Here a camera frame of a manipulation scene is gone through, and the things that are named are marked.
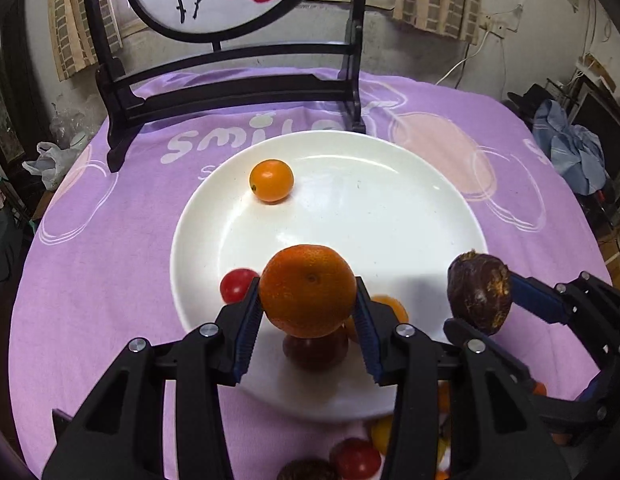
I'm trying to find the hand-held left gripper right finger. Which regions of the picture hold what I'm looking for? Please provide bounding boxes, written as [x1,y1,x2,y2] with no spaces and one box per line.
[354,277,573,480]

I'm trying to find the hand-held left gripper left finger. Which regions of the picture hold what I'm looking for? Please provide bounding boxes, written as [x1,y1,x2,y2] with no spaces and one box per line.
[42,277,265,480]

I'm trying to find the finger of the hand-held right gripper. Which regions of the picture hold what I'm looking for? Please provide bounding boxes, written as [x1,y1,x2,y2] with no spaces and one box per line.
[510,271,620,366]
[444,317,610,433]

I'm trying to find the large orange mandarin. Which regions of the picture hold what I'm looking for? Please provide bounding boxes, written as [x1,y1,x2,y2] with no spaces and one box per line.
[259,244,357,339]

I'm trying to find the white round plate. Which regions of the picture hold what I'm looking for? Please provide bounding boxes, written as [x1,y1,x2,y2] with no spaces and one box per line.
[170,130,489,423]

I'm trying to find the yellow-orange tomato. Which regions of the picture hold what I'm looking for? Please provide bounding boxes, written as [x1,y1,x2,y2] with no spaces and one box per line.
[342,295,409,345]

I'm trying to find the purple printed tablecloth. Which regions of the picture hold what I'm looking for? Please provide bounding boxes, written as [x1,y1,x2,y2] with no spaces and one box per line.
[9,66,615,480]

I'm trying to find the blue cloth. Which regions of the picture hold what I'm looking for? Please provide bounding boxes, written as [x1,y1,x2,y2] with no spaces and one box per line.
[532,100,609,196]

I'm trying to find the black monitor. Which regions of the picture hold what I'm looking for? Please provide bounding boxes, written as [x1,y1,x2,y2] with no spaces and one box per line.
[570,80,620,181]

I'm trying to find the dark cloth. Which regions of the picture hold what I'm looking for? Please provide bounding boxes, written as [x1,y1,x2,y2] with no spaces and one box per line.
[507,85,556,117]

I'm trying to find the dark wooden persimmon screen stand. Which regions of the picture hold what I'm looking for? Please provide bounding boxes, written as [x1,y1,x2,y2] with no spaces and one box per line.
[82,0,371,173]

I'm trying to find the white plastic bag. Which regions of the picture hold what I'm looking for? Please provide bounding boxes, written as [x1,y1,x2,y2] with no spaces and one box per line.
[22,141,84,191]

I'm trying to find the white cable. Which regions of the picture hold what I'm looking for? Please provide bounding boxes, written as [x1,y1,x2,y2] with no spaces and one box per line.
[435,30,491,86]

